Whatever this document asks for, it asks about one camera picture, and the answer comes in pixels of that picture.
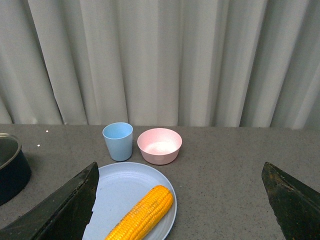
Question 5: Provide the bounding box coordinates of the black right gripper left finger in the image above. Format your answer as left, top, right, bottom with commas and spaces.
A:
0, 162, 99, 240

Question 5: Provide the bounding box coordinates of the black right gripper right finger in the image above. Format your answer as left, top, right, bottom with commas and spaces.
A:
261, 162, 320, 240

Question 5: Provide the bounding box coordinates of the yellow corn cob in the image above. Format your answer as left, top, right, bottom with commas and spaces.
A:
105, 185, 174, 240

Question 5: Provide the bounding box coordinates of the light blue plate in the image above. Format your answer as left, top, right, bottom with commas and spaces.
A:
82, 162, 175, 240

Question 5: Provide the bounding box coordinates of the dark blue saucepan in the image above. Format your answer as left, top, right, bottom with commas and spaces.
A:
0, 133, 32, 205

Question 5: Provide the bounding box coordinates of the light blue cup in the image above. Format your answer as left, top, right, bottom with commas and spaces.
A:
102, 122, 133, 162

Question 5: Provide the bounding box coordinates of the pink bowl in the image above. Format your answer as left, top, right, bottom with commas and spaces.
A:
137, 128, 183, 165

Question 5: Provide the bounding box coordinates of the grey curtain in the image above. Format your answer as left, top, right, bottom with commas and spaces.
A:
0, 0, 320, 130

